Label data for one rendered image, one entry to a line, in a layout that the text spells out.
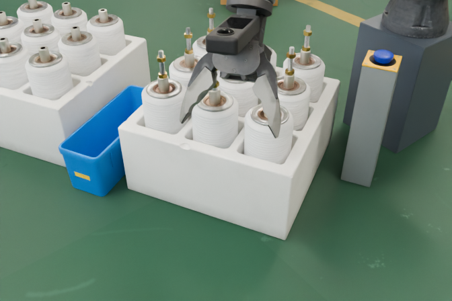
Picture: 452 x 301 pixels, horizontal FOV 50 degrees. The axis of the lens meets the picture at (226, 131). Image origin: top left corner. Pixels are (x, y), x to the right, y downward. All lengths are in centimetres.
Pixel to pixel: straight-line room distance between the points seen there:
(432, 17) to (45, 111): 90
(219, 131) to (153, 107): 15
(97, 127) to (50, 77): 17
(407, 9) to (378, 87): 23
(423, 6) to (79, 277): 93
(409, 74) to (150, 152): 62
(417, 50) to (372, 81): 18
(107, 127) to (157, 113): 28
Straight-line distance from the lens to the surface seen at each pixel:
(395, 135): 130
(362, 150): 115
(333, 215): 113
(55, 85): 120
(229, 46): 66
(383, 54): 105
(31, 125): 126
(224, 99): 100
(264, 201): 100
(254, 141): 95
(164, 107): 101
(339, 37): 187
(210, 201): 106
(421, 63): 119
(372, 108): 108
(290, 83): 104
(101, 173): 113
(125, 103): 132
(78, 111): 122
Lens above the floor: 80
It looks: 37 degrees down
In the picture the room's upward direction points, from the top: straight up
